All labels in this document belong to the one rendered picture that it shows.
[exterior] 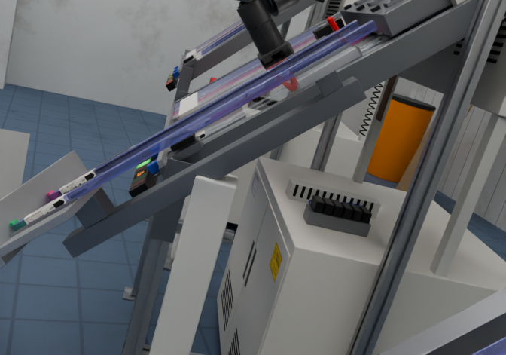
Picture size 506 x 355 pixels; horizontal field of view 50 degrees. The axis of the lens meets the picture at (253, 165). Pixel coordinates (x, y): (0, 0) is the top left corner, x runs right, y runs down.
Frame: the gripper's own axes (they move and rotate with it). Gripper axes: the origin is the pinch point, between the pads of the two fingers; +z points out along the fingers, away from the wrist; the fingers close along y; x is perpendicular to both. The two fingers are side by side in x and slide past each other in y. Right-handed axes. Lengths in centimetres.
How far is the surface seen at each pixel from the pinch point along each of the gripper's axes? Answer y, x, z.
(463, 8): -10.1, -35.3, 0.9
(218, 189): -43.2, 19.0, -1.3
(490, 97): -4.7, -36.0, 22.2
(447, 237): -7.5, -14.6, 45.6
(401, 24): -6.1, -24.5, -1.4
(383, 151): 335, -71, 161
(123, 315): 49, 82, 50
